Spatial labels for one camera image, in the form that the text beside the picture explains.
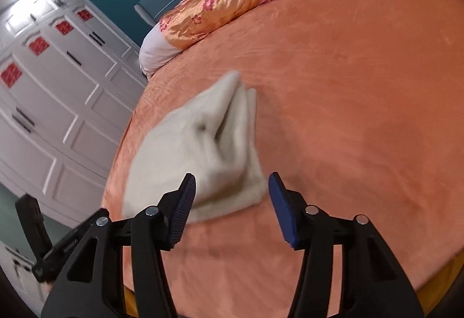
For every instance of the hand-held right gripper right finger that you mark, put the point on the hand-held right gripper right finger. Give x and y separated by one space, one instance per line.
281 209

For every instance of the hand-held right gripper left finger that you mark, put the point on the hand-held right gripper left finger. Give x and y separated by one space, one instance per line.
183 209

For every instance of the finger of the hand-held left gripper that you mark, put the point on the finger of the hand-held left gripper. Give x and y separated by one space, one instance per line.
78 234

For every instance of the white knit sweater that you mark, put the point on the white knit sweater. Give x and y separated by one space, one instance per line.
188 144

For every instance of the orange plush blanket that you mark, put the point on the orange plush blanket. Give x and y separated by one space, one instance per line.
344 86

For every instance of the white panelled wardrobe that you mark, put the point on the white panelled wardrobe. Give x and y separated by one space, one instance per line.
54 104

